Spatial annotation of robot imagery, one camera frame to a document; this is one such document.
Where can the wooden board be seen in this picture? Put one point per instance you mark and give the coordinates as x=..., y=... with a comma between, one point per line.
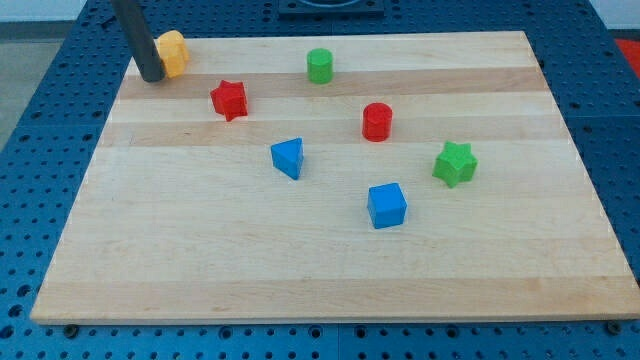
x=181, y=217

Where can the red cylinder block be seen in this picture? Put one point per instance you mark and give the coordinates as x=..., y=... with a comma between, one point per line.
x=377, y=121

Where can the blue cube block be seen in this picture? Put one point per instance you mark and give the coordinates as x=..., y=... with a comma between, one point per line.
x=386, y=205

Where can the green cylinder block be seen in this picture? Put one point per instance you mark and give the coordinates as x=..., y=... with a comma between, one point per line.
x=319, y=66

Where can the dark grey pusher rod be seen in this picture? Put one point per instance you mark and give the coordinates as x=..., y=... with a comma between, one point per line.
x=139, y=38

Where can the green star block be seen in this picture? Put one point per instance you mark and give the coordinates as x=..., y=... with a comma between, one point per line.
x=455, y=164

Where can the yellow block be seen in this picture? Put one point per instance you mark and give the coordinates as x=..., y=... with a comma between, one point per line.
x=171, y=47

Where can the red star block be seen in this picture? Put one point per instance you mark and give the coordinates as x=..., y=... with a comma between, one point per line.
x=229, y=99

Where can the blue triangle block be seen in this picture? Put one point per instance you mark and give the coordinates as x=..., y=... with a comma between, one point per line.
x=288, y=157

